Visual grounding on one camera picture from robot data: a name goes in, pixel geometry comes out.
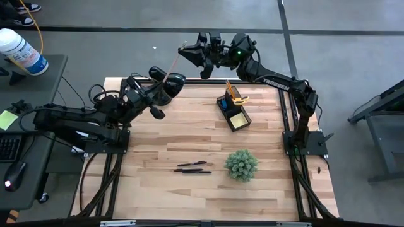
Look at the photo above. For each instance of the black aluminium table frame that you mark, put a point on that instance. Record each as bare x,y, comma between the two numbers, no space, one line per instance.
158,224

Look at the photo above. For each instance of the black keyboard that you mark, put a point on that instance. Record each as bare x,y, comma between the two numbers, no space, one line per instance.
9,148

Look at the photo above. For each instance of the orange pencil with eraser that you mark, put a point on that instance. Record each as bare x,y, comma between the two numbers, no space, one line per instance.
232,92
228,86
175,61

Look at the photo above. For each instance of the person's foot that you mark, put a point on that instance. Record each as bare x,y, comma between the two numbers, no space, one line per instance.
23,21
28,7

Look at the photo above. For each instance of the grey side desk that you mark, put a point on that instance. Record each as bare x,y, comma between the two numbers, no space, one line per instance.
38,85

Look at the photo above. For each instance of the succulent plant in patterned pot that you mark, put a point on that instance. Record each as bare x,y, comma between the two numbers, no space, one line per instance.
241,165

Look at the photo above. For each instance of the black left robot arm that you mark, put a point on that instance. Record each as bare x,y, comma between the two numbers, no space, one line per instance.
69,119

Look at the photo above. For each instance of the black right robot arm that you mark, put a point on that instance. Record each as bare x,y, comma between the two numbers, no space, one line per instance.
277,83

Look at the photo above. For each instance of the green sticky note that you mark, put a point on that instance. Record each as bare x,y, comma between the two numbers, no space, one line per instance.
7,119

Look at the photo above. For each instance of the small black clamp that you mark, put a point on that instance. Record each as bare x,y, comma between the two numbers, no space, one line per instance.
22,105

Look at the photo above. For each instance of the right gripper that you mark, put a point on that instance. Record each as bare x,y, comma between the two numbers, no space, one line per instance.
216,52

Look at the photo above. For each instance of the black mesh desk organizer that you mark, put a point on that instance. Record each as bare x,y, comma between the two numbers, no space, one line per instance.
233,119

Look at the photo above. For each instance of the white wipes canister blue label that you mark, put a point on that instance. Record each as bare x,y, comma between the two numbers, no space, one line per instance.
22,52

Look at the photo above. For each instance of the black computer mouse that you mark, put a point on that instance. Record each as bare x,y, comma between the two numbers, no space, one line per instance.
14,176

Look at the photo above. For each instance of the black gooseneck desk lamp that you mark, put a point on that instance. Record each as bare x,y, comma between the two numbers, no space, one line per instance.
175,88

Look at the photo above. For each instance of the yellow sticky note pad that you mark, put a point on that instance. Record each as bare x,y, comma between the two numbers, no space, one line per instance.
239,120

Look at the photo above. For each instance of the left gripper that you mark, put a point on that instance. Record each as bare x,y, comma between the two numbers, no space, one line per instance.
135,94

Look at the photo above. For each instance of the dark metal side table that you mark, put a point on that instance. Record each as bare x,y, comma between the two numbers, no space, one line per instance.
378,126

